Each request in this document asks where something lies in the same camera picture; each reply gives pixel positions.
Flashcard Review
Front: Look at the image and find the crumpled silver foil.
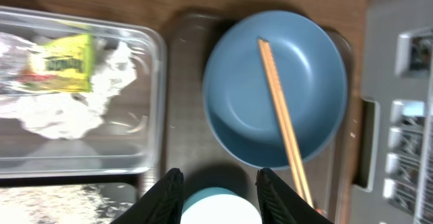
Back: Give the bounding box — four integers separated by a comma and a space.
1, 32, 37, 95

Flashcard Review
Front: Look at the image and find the yellow snack wrapper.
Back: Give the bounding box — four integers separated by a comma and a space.
18, 33, 95, 93

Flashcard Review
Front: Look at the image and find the light blue bowl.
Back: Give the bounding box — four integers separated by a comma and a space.
180, 187, 262, 224

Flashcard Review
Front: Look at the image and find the clear plastic waste bin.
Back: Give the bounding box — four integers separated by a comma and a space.
1, 7, 166, 179

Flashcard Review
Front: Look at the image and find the wooden chopstick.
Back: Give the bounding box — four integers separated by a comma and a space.
258, 39, 304, 199
268, 42, 314, 208

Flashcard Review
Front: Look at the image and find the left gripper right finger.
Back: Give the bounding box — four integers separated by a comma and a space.
256, 168, 333, 224

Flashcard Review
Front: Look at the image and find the grey dishwasher rack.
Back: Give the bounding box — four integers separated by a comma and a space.
350, 0, 432, 224

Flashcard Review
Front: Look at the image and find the black waste tray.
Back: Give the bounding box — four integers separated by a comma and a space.
0, 175, 160, 224

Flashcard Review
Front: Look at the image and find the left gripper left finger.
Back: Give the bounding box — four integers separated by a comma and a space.
111, 168, 184, 224

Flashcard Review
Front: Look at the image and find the brown serving tray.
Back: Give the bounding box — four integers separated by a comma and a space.
160, 9, 350, 223

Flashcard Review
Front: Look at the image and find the dark blue plate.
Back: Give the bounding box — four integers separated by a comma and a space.
202, 10, 348, 169

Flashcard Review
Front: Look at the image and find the crumpled white tissue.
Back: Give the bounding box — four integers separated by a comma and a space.
1, 41, 137, 139

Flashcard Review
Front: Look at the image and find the pile of rice grains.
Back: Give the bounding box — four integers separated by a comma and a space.
0, 183, 133, 224

